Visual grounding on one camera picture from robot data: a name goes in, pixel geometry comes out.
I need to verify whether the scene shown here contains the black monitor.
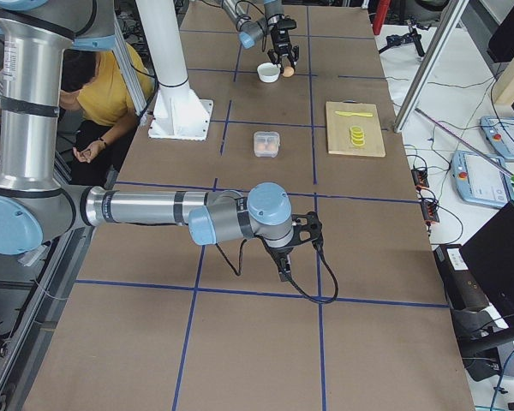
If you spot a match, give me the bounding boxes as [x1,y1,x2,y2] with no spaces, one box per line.
[461,201,514,317]

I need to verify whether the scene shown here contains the far blue teach pendant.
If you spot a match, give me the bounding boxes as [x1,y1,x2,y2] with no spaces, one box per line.
[480,116,514,162]

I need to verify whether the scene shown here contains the near blue teach pendant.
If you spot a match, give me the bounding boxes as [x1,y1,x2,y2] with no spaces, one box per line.
[451,150,514,209]

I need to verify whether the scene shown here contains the orange black electronics board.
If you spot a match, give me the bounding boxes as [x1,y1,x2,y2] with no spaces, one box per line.
[410,167,439,225]

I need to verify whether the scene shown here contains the red cylinder object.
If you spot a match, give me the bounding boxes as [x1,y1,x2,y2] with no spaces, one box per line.
[372,0,391,35]

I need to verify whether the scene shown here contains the metal reacher grabber tool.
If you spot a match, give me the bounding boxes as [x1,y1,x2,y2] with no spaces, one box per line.
[415,108,514,184]

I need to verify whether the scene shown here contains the person in yellow shirt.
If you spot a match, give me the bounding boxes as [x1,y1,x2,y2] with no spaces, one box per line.
[59,49,139,187]

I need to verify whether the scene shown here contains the yellow plastic knife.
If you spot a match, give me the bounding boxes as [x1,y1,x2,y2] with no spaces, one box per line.
[334,110,374,117]

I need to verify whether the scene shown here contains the wooden cutting board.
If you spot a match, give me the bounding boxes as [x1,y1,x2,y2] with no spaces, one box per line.
[326,101,386,158]

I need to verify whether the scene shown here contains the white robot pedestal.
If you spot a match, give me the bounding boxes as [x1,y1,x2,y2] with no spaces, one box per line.
[136,0,213,141]

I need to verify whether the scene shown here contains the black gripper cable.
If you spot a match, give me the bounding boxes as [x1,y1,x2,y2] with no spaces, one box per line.
[213,235,340,305]

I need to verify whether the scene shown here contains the clear plastic egg box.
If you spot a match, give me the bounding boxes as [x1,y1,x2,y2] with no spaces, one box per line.
[254,131,280,158]

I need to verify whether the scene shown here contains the blue teach pendant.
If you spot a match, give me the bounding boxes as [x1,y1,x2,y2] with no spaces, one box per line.
[480,116,514,162]
[451,150,514,209]

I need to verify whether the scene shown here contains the white bowl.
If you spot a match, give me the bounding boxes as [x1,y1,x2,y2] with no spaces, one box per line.
[256,63,281,83]

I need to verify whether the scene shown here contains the brown egg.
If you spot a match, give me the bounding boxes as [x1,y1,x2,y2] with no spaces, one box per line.
[282,67,295,78]

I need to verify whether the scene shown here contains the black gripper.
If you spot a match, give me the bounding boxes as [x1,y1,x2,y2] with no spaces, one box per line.
[261,240,293,282]
[267,17,300,69]

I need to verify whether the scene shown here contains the aluminium frame post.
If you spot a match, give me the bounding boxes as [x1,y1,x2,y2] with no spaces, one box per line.
[393,0,469,133]

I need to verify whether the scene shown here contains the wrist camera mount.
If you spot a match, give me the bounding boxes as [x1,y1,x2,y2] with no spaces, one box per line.
[290,211,324,251]

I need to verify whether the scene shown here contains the yellow lemon slices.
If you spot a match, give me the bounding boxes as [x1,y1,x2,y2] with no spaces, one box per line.
[349,126,366,147]

